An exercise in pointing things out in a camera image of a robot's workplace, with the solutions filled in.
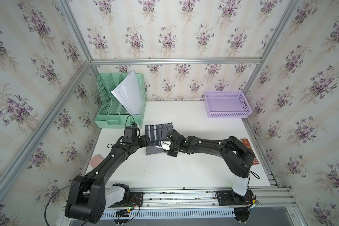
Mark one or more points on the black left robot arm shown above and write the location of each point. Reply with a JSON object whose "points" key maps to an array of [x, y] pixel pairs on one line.
{"points": [[86, 199]]}

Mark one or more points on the pink eraser block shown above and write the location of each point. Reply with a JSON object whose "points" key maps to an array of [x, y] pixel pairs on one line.
{"points": [[96, 160]]}

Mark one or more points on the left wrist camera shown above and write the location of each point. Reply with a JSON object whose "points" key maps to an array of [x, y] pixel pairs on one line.
{"points": [[130, 133]]}

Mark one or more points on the small circuit board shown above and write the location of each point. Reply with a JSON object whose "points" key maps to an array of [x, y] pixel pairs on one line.
{"points": [[122, 214]]}

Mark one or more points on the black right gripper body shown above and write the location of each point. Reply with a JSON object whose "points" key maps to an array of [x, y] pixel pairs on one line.
{"points": [[174, 149]]}

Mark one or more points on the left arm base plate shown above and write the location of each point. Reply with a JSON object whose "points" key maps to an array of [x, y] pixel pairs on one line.
{"points": [[134, 199]]}

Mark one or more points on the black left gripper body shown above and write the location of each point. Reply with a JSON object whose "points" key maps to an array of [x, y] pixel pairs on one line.
{"points": [[140, 142]]}

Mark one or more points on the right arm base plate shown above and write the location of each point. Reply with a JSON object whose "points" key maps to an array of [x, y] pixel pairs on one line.
{"points": [[230, 198]]}

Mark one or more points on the green mesh file organizer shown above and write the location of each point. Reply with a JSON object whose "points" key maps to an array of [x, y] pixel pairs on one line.
{"points": [[112, 114]]}

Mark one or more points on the grey plaid pillowcase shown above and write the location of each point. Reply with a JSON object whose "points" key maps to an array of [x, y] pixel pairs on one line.
{"points": [[157, 134]]}

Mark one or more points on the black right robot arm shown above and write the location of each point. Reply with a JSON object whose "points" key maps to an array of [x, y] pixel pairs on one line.
{"points": [[237, 156]]}

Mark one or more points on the red rectangular packet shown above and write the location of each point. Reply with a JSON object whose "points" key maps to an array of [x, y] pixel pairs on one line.
{"points": [[246, 142]]}

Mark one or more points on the white paper sheets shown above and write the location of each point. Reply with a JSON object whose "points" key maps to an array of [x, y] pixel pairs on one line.
{"points": [[128, 93]]}

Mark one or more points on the purple plastic basket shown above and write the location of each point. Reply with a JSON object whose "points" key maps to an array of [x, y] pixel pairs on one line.
{"points": [[227, 104]]}

